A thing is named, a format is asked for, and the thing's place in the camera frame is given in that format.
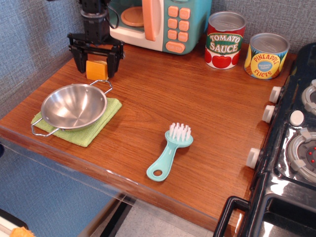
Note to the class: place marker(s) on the stainless steel pan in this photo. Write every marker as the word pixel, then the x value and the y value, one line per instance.
pixel 74 107

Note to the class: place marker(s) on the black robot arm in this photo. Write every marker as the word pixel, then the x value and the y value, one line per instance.
pixel 98 7

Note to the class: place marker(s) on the teal dish brush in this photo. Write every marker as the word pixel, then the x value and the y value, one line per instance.
pixel 177 136

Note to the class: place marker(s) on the tomato sauce can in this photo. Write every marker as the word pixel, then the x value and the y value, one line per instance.
pixel 224 39

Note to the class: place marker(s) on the black toy stove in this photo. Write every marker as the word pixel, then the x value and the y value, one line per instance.
pixel 283 189

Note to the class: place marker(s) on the teal toy microwave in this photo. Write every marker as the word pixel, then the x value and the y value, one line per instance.
pixel 172 26

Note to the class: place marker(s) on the orange cheese wedge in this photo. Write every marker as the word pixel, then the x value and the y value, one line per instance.
pixel 96 70

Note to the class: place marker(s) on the green folded cloth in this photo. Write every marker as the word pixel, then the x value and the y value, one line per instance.
pixel 84 137

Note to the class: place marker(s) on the pineapple slices can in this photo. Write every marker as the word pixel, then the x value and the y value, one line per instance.
pixel 266 55

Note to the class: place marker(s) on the orange microwave plate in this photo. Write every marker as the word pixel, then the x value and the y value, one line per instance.
pixel 133 16

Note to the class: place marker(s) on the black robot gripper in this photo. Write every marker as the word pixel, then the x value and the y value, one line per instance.
pixel 96 39

